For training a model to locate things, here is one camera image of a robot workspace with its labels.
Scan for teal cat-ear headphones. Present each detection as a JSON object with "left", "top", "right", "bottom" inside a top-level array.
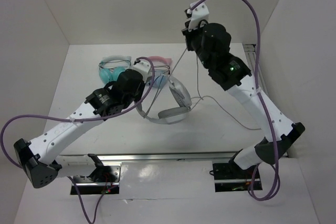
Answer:
[{"left": 98, "top": 55, "right": 132, "bottom": 84}]

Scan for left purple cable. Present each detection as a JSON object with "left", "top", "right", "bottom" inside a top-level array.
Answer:
[{"left": 0, "top": 56, "right": 156, "bottom": 169}]

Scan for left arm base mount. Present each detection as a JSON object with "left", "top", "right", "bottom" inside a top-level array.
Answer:
[{"left": 71, "top": 154, "right": 121, "bottom": 195}]

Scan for aluminium side rail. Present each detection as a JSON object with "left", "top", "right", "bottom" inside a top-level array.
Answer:
[{"left": 243, "top": 44, "right": 267, "bottom": 93}]

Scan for pink blue cat-ear headphones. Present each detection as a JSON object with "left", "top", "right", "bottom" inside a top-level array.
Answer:
[{"left": 149, "top": 56, "right": 172, "bottom": 89}]

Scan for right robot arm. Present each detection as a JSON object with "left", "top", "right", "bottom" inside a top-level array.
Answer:
[{"left": 182, "top": 18, "right": 305, "bottom": 178}]

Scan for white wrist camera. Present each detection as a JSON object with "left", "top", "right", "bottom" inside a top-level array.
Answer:
[
  {"left": 131, "top": 59, "right": 151, "bottom": 80},
  {"left": 184, "top": 2, "right": 209, "bottom": 31}
]

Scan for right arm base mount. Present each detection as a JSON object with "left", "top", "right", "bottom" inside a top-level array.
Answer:
[{"left": 207, "top": 152, "right": 262, "bottom": 192}]

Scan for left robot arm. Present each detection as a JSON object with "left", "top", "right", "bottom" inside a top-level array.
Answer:
[{"left": 14, "top": 67, "right": 153, "bottom": 188}]

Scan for white grey headphones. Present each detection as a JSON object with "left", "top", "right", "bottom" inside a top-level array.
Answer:
[{"left": 137, "top": 76, "right": 192, "bottom": 125}]

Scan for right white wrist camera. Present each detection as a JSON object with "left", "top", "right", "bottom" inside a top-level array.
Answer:
[{"left": 184, "top": 2, "right": 209, "bottom": 31}]

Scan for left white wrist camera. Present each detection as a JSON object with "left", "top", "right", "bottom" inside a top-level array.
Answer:
[{"left": 131, "top": 59, "right": 151, "bottom": 80}]

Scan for grey headphone cable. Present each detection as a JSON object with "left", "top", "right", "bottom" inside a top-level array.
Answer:
[{"left": 144, "top": 48, "right": 263, "bottom": 131}]

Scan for aluminium front rail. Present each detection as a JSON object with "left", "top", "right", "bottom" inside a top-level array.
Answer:
[{"left": 55, "top": 150, "right": 245, "bottom": 164}]

